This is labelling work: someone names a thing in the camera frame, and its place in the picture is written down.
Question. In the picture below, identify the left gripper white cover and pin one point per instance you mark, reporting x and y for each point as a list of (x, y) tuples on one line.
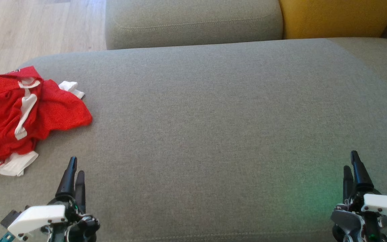
[(37, 216)]

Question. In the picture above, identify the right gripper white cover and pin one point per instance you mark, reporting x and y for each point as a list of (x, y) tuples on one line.
[(381, 205)]

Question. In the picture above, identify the red white sports jersey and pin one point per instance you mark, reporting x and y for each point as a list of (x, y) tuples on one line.
[(2, 107)]

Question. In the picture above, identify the large grey sofa chaise seat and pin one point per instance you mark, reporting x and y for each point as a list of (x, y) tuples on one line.
[(213, 134)]

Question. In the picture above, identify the large yellow sofa back cushion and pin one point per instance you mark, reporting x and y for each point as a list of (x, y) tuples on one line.
[(334, 16)]

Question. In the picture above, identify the long grey sofa seat cushion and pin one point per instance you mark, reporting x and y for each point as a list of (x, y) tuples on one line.
[(193, 20)]

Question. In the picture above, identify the dark wrist camera box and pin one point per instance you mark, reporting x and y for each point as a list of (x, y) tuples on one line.
[(9, 218)]

